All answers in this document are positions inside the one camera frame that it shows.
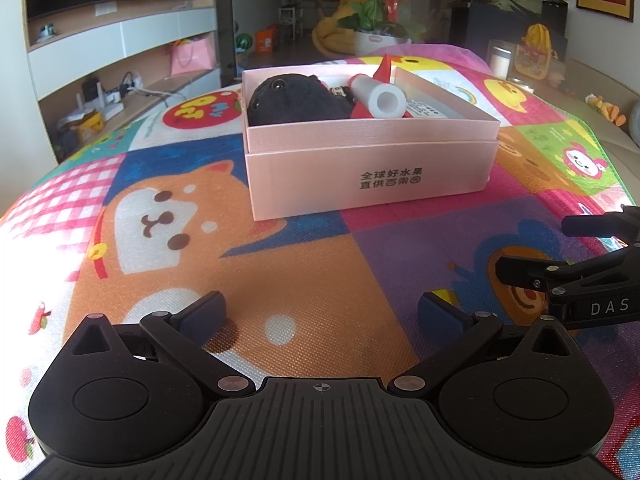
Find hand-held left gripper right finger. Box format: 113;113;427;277
386;291;576;396

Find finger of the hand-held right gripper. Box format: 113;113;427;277
495;244;640;331
561;204;640;252

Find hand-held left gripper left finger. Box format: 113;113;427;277
66;291;256;396

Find pink cardboard box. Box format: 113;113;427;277
241;62;501;222

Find white red foam rocket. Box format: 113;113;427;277
347;54;407;120

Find black plush toy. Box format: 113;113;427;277
247;74;356;127

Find beige sofa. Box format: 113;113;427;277
550;57;640;161

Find colourful cartoon play mat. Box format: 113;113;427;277
0;42;640;480

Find orange plush toy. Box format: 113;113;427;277
585;94;628;128

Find yellow toy bag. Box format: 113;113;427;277
515;24;558;81

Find white jar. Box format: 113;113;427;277
487;39;515;78

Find yellow box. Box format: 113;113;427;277
62;110;106;143

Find black aquarium cabinet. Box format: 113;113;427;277
442;0;568;81

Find white power strip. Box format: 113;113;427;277
102;72;146;103

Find pink gift bag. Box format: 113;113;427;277
169;36;216;77

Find orange bag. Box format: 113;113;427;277
254;26;277;54

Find large yellow plush toy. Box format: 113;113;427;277
312;0;361;58

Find white stool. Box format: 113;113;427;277
278;4;298;41

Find white wall cabinet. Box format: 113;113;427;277
25;0;223;161

